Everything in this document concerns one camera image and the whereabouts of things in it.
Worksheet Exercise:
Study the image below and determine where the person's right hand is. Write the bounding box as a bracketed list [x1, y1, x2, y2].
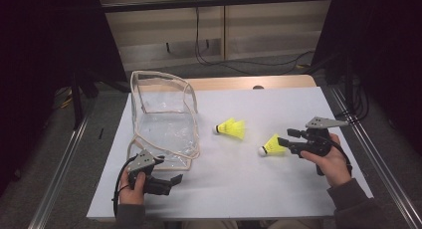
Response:
[300, 133, 353, 189]

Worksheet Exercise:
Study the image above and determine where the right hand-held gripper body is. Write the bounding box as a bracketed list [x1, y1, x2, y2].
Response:
[298, 115, 350, 157]

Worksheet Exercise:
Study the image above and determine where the clear plastic bag beige trim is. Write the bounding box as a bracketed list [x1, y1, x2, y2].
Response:
[125, 70, 201, 173]

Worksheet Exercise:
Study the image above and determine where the person's left hand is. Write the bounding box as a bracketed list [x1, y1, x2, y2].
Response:
[117, 171, 147, 206]

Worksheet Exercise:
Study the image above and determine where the bundle of black cables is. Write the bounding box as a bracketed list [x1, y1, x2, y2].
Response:
[333, 75, 371, 125]

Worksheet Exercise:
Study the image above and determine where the left hand-held gripper black cable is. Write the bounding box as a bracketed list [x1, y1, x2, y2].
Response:
[111, 155, 138, 219]

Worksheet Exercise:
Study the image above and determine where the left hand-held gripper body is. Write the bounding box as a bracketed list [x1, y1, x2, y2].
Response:
[126, 149, 172, 195]

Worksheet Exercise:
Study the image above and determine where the black metal stand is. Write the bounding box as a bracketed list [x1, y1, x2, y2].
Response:
[71, 69, 101, 131]

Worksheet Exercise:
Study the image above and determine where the right hand-held gripper black cable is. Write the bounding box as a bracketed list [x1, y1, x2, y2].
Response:
[326, 134, 353, 177]

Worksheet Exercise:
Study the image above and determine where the long black floor cable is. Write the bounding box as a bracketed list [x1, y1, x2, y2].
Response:
[194, 5, 317, 76]

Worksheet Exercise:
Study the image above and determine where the hand-held gripper black cable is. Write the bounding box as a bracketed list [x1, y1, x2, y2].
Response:
[111, 155, 138, 219]
[326, 134, 353, 177]

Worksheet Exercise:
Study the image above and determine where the metal floor rail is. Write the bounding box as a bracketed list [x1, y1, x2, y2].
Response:
[329, 86, 422, 229]
[28, 113, 92, 229]

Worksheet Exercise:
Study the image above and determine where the yellow floor cable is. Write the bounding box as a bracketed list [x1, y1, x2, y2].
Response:
[59, 92, 75, 110]

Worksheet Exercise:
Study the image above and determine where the black horizontal bar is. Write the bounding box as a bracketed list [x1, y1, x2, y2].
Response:
[101, 0, 334, 14]

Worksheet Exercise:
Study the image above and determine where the black curtain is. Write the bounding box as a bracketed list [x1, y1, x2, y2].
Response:
[0, 0, 129, 197]
[312, 0, 422, 157]

